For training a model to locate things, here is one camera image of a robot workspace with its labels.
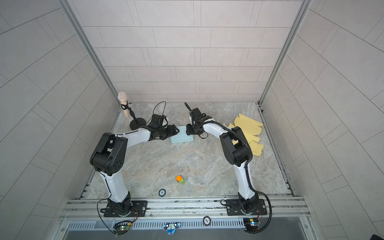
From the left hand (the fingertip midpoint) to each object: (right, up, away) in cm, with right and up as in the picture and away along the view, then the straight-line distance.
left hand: (180, 129), depth 96 cm
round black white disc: (+16, -39, -28) cm, 51 cm away
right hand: (+5, -1, +2) cm, 5 cm away
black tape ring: (-7, -30, -20) cm, 37 cm away
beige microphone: (-31, +20, -12) cm, 39 cm away
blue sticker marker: (0, -40, -31) cm, 51 cm away
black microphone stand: (-31, +4, +6) cm, 32 cm away
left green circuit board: (-22, -40, -31) cm, 56 cm away
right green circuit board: (+36, -41, -28) cm, 61 cm away
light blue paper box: (+2, -4, -4) cm, 6 cm away
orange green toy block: (+2, -24, -18) cm, 30 cm away
